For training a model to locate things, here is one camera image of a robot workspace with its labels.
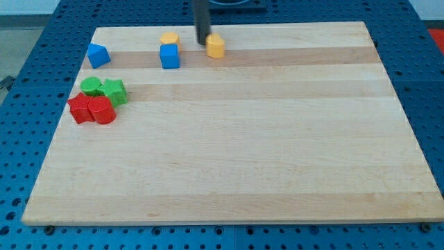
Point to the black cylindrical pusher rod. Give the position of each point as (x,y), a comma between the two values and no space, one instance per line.
(202,20)

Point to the green star block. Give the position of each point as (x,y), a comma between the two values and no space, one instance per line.
(115,91)

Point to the green cylinder block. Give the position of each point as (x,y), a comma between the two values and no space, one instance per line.
(90,86)

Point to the red cylinder block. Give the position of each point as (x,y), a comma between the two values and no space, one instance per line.
(102,110)

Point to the light wooden board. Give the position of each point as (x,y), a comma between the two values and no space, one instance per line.
(297,124)

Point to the red star block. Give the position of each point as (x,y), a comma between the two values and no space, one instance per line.
(78,107)

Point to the blue triangular block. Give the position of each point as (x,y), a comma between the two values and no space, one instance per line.
(97,55)

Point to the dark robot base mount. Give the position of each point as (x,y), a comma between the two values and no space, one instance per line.
(235,5)

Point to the yellow heart block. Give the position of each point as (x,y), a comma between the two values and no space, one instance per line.
(215,46)

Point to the yellow hexagon block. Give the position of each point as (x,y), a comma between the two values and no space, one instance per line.
(171,38)

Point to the blue cube block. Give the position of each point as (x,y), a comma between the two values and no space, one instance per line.
(169,56)

